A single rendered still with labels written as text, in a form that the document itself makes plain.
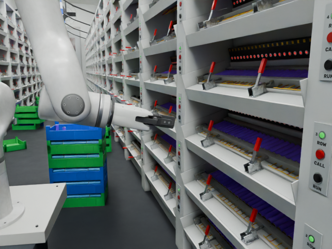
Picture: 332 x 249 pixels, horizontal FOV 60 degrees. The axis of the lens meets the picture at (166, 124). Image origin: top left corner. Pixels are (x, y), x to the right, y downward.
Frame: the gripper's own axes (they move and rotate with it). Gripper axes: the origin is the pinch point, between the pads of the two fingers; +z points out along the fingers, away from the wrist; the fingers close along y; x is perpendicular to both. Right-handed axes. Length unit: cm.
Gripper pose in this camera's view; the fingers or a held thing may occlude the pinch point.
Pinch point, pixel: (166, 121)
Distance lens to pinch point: 77.3
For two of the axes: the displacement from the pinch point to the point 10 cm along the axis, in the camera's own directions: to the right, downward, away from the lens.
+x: 2.0, -9.7, -1.2
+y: 3.0, 1.8, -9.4
